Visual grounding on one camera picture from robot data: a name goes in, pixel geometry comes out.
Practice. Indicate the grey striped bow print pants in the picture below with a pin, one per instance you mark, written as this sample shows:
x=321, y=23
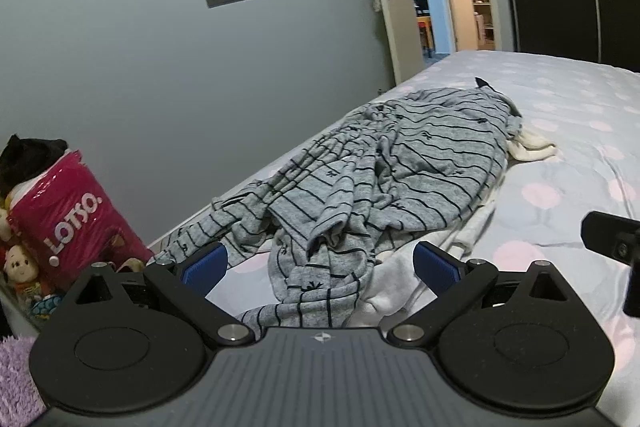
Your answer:
x=310, y=207

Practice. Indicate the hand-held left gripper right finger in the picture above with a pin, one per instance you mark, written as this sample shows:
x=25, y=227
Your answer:
x=437, y=268

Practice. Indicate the grey striped top black tag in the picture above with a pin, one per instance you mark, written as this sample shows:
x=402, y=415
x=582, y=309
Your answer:
x=440, y=147

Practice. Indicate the pink plastic bag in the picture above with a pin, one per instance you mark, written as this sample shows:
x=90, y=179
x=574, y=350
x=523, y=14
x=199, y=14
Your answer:
x=75, y=217

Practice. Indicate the orange stool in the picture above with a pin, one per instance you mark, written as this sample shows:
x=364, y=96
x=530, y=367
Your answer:
x=424, y=34

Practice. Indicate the brown haired plush doll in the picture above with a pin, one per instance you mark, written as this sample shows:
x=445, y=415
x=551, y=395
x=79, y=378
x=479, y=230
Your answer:
x=19, y=263

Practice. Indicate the black cloth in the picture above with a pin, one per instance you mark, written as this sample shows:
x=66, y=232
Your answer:
x=30, y=157

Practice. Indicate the hallway bookshelf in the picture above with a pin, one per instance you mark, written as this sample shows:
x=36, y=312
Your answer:
x=480, y=2

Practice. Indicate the colourful plush toy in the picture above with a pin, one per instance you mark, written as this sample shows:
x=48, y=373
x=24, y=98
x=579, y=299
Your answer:
x=42, y=299

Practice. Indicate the purple fluffy rug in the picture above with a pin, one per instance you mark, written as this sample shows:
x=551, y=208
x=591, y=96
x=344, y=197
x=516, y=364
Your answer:
x=17, y=377

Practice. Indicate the cream white garment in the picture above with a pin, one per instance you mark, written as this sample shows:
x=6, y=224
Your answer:
x=395, y=279

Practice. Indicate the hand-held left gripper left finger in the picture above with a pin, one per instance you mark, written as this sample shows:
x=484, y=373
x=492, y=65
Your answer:
x=202, y=268

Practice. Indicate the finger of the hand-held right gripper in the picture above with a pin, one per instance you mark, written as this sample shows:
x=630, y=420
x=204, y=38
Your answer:
x=602, y=232
x=633, y=292

